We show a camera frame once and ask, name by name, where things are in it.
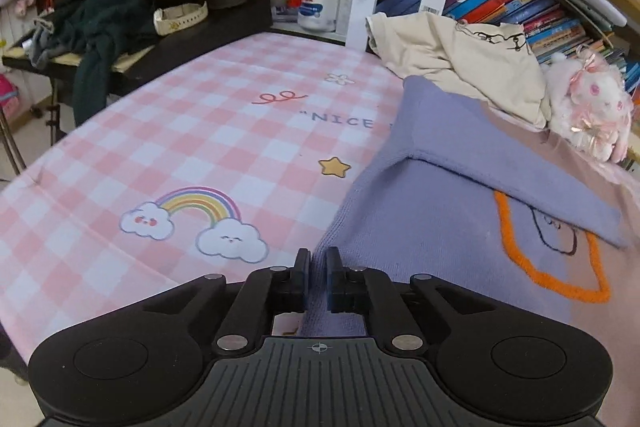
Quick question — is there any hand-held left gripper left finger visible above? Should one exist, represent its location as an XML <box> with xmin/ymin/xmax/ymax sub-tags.
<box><xmin>144</xmin><ymin>248</ymin><xmax>312</xmax><ymax>356</ymax></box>

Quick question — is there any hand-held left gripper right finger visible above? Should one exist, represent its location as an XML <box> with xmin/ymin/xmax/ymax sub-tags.
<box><xmin>326</xmin><ymin>247</ymin><xmax>501</xmax><ymax>354</ymax></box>

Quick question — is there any purple knit sweater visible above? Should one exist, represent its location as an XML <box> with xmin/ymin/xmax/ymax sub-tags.
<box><xmin>299</xmin><ymin>76</ymin><xmax>629</xmax><ymax>338</ymax></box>

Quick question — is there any pink checkered mat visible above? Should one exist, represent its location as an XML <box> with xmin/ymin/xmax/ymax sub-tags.
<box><xmin>0</xmin><ymin>33</ymin><xmax>406</xmax><ymax>364</ymax></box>

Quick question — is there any cream printed garment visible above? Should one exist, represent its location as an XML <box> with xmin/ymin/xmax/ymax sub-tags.
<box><xmin>366</xmin><ymin>12</ymin><xmax>552</xmax><ymax>130</ymax></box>

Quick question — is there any black side table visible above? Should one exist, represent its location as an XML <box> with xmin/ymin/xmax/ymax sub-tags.
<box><xmin>2</xmin><ymin>0</ymin><xmax>274</xmax><ymax>96</ymax></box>

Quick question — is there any white green-lid jar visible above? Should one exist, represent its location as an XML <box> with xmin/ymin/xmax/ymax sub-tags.
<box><xmin>298</xmin><ymin>0</ymin><xmax>343</xmax><ymax>32</ymax></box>

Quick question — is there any cream wrist watch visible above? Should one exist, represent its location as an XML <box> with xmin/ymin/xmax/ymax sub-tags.
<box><xmin>153</xmin><ymin>2</ymin><xmax>209</xmax><ymax>36</ymax></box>

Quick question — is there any white pink plush bunny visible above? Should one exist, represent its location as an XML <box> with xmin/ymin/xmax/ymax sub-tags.
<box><xmin>544</xmin><ymin>47</ymin><xmax>636</xmax><ymax>164</ymax></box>

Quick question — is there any dark green garment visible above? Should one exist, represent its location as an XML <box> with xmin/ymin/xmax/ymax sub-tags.
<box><xmin>34</xmin><ymin>0</ymin><xmax>160</xmax><ymax>128</ymax></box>

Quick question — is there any row of colourful books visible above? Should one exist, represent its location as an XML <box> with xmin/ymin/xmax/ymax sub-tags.
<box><xmin>376</xmin><ymin>0</ymin><xmax>640</xmax><ymax>118</ymax></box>

